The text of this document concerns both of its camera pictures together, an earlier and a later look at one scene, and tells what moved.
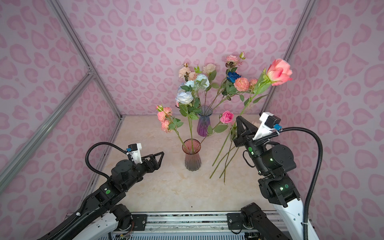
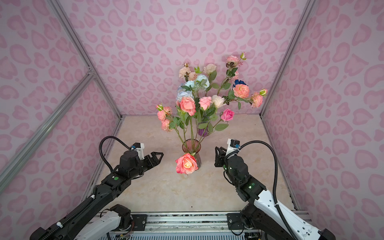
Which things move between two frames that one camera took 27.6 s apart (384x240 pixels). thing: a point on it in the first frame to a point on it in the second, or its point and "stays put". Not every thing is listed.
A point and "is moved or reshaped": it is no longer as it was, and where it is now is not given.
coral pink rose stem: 241,85 is moved or reshaped
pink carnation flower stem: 232,63 stays put
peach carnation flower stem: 184,72 stays put
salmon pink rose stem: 278,71 to 187,105
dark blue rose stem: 231,77 to 237,82
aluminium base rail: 180,226 stays put
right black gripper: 244,137 to 220,158
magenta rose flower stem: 226,117 stays put
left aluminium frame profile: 89,77 stays put
